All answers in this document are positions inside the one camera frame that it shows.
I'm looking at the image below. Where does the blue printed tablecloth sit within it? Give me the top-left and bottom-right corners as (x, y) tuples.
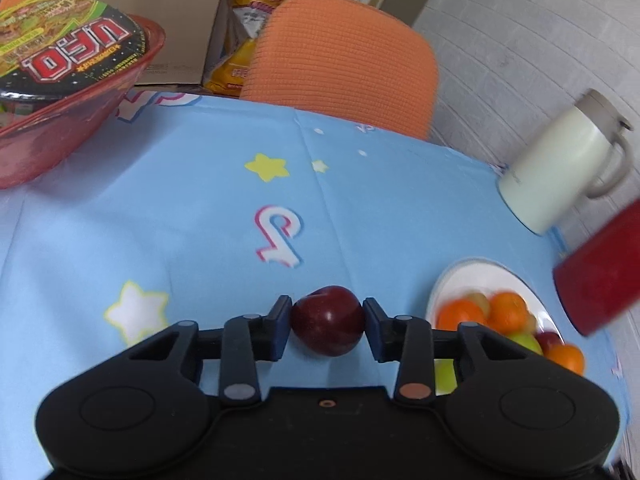
(0, 87), (626, 480)

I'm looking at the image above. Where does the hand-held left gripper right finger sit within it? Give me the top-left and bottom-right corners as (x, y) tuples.
(362, 297), (511, 403)

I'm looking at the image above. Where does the instant noodle cup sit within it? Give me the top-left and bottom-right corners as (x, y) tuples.
(0, 0), (153, 116)

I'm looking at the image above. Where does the red thermos jug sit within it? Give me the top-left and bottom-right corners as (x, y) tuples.
(552, 197), (640, 336)

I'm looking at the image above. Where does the large smooth orange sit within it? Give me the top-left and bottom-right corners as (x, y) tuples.
(487, 291), (530, 336)

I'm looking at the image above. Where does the white thermos jug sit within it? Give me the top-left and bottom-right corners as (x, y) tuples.
(496, 89), (633, 236)

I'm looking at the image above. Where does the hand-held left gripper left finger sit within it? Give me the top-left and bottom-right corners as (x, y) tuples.
(127, 295), (293, 406)

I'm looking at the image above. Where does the dark red plum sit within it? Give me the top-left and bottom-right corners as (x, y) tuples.
(291, 285), (366, 357)
(535, 331), (565, 356)

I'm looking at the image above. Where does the pink translucent plastic bowl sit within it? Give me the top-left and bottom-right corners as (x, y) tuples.
(0, 15), (167, 190)

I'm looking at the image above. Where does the green apple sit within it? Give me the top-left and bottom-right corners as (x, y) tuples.
(434, 359), (458, 396)
(505, 332), (543, 356)

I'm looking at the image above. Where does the orange mesh chair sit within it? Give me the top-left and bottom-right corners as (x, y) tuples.
(239, 0), (440, 141)

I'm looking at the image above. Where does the textured orange mandarin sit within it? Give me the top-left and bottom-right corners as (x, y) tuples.
(437, 299), (488, 332)

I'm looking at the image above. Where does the brown cardboard box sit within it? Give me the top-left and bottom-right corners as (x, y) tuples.
(50, 0), (236, 86)

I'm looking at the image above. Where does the white plate with blue rim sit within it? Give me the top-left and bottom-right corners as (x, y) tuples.
(425, 258), (571, 361)

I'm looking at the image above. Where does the yellow plastic bag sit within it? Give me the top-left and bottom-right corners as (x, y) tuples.
(202, 0), (333, 96)

